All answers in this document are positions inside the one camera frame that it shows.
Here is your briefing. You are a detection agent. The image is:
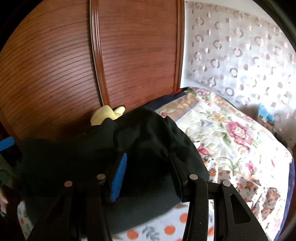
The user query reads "black Superman t-shirt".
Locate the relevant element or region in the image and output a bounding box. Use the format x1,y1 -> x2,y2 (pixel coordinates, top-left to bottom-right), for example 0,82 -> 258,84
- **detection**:
18,108 -> 209,240

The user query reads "orange fruit print sheet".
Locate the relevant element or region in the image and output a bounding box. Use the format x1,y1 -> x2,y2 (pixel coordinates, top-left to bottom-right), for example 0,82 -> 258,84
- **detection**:
17,200 -> 215,240

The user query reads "blue tissue box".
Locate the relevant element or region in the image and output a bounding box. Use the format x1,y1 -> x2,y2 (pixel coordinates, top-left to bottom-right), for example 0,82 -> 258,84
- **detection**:
257,104 -> 274,125

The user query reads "person's left hand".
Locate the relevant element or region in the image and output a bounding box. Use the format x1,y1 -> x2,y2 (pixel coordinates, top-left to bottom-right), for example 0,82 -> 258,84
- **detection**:
0,188 -> 9,214

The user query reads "yellow plush toy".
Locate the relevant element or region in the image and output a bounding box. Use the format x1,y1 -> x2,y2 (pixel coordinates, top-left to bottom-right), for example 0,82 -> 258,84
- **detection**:
90,105 -> 125,126

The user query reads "sheer curtain with circles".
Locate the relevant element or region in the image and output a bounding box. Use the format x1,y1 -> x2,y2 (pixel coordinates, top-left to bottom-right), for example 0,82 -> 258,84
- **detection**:
181,1 -> 295,146

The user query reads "floral bedspread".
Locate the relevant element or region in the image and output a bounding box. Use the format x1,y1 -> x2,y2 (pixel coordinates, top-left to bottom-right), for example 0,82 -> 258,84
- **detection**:
155,87 -> 295,240

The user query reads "wooden slatted wardrobe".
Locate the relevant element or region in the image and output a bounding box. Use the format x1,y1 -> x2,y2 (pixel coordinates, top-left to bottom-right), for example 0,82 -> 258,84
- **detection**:
1,1 -> 185,142

